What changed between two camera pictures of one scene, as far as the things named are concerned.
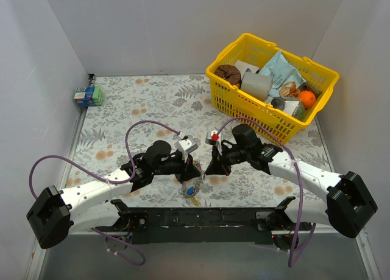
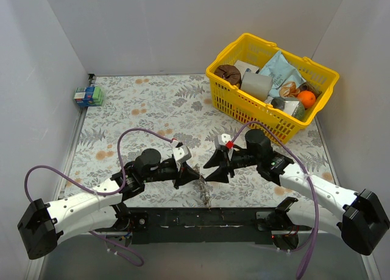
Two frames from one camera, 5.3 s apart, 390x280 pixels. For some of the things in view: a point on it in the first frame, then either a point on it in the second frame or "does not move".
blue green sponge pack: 88,96 does not move
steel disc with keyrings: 191,190 to 204,189
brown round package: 230,73 does not move
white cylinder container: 258,85 does not move
